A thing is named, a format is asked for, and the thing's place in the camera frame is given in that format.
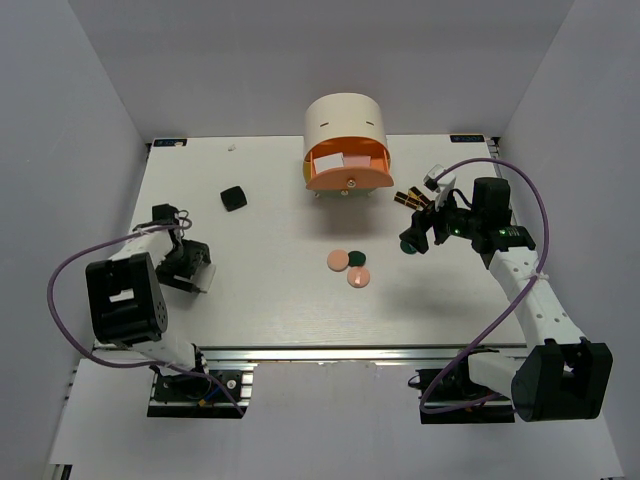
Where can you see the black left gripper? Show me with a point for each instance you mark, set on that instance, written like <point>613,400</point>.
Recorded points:
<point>198,252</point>

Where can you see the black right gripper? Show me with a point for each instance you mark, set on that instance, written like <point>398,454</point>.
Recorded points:
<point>420,223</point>

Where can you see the green round compact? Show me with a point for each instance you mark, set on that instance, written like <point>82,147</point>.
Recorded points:
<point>407,248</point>

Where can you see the black square compact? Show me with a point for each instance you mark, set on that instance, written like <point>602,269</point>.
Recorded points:
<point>233,198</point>

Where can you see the orange top drawer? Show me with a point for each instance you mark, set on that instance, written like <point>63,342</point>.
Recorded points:
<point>377,175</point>

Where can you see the pink square compact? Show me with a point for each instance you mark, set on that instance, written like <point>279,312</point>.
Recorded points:
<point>350,161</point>

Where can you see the white square compact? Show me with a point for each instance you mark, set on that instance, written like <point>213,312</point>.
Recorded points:
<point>328,162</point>

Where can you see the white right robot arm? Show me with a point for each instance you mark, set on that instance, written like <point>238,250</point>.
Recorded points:
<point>564,375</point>

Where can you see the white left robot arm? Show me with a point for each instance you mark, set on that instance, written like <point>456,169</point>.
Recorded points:
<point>126,302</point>

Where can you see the black gold lipstick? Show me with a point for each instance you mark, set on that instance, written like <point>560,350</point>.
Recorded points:
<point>414,192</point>
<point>407,200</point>

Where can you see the dark green powder puff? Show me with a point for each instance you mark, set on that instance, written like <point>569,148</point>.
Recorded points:
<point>356,258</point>

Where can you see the peach puff with ribbon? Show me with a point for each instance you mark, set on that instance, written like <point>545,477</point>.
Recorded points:
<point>358,277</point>

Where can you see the peach powder puff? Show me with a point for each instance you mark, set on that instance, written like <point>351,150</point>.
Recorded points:
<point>338,260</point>

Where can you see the grey bottom drawer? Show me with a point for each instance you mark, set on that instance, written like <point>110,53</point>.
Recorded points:
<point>345,193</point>

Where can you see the left blue table label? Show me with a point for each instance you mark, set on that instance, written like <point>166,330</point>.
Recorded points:
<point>169,143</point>

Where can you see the yellow middle drawer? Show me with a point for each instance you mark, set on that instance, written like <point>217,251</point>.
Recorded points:
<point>307,171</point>

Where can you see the cream round drawer organizer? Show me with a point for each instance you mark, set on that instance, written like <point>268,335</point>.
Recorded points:
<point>342,115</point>

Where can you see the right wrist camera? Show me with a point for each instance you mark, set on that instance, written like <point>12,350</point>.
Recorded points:
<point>439,181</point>

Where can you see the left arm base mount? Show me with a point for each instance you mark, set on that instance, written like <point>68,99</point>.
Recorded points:
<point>175,395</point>

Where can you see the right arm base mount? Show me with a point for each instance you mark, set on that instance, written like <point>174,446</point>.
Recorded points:
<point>457,392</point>

